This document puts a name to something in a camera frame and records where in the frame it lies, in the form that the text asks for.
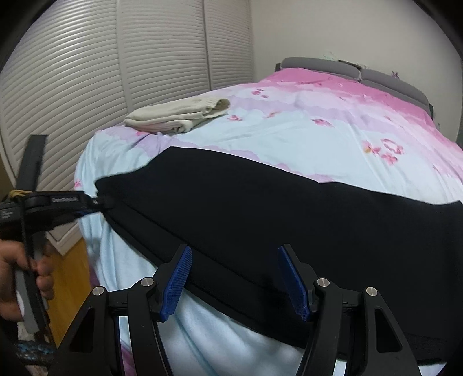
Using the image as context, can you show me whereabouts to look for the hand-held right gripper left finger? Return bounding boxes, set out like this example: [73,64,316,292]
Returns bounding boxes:
[54,245,193,376]

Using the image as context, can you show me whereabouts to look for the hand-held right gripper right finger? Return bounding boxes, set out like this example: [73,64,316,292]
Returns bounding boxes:
[277,244,424,376]

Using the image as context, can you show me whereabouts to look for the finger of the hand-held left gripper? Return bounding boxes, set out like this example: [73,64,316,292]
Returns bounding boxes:
[77,194,110,210]
[47,207,105,232]

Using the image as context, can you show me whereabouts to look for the black pants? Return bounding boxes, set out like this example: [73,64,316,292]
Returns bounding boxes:
[95,146,463,362]

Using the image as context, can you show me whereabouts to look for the person's left hand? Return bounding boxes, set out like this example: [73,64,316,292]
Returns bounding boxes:
[0,240,56,322]

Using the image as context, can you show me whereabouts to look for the beige folded garment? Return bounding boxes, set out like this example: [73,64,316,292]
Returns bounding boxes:
[124,97,231,134]

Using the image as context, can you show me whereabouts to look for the white louvered wardrobe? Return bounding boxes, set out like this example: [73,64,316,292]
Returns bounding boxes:
[0,0,254,255]

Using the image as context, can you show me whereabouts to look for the pink floral duvet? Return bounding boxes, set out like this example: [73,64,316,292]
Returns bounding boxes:
[74,66,463,376]

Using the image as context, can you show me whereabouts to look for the grey padded headboard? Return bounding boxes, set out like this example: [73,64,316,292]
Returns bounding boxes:
[275,57,435,120]

